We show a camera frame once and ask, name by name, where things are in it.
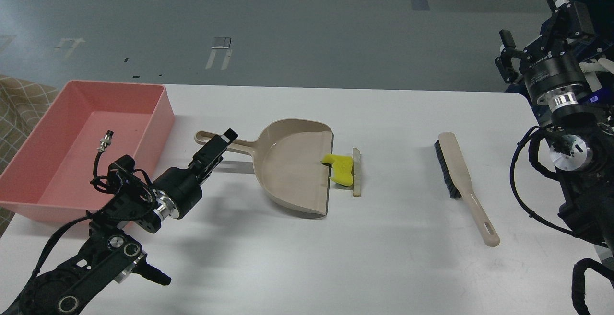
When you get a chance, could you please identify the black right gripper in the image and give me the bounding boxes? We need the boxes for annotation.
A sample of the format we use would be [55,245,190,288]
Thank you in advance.
[495,0,597,114]

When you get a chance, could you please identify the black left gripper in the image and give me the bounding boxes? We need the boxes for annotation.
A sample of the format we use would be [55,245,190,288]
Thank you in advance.
[152,129,238,219]

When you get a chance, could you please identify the beige plastic dustpan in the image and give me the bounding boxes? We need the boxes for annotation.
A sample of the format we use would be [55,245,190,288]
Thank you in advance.
[194,118,334,220]

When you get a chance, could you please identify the yellow green sponge piece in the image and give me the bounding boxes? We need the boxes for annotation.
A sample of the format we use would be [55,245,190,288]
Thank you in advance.
[321,153,354,187]

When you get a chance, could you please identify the beige bread slice piece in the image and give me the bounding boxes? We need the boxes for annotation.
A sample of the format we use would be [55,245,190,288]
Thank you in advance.
[352,147,362,198]

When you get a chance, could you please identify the beige hand brush black bristles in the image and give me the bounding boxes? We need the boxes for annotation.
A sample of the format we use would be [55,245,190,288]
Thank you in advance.
[434,131,500,247]

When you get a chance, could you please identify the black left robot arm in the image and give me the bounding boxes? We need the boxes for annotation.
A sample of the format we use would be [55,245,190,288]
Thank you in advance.
[5,129,237,315]

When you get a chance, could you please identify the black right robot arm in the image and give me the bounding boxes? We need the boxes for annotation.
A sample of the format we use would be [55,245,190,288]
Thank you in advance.
[495,0,614,250]

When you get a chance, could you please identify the pink plastic bin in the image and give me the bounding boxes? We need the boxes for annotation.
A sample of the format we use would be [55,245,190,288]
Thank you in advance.
[0,81,175,223]

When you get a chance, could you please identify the white office chair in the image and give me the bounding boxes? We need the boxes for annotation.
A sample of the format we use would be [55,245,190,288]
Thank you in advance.
[579,57,614,92]

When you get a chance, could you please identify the seated person in teal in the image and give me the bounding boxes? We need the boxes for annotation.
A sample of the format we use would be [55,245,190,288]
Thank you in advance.
[571,0,614,62]

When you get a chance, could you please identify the beige checkered cloth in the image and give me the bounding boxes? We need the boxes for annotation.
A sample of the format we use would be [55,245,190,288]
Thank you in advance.
[0,75,59,236]

